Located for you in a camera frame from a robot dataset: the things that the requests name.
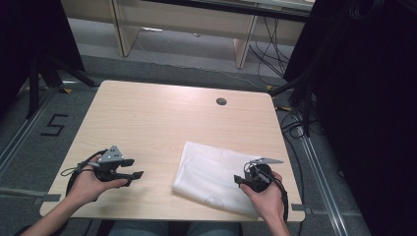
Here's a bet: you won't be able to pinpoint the person's right hand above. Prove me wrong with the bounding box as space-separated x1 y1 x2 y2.
239 170 285 227

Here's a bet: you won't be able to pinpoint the metal floor rail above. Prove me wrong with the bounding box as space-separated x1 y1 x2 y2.
295 126 350 236
0 88 58 180

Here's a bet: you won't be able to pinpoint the light wooden desk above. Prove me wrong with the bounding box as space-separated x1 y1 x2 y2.
60 0 317 70

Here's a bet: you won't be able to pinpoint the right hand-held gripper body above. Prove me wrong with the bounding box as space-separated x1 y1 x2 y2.
242 157 285 194

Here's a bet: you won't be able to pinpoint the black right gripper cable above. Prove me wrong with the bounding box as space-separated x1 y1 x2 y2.
259 168 290 224

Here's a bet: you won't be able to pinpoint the person's left hand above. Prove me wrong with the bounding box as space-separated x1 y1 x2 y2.
67 154 129 210

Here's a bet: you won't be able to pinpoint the white mesh laundry bag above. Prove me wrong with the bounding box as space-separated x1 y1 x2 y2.
171 141 280 219

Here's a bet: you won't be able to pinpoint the black curtain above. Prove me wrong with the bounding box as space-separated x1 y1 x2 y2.
0 0 86 116
282 0 417 236

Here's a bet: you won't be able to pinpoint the black metal stand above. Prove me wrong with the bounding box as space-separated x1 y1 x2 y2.
268 73 314 138
25 54 100 120

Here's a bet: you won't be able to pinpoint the black floor cables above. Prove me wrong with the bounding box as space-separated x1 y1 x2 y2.
274 103 328 212

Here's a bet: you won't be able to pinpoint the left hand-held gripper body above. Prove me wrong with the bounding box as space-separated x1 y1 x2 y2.
93 145 132 183

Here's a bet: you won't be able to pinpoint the black cables under desk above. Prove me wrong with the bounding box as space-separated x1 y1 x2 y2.
248 16 293 79

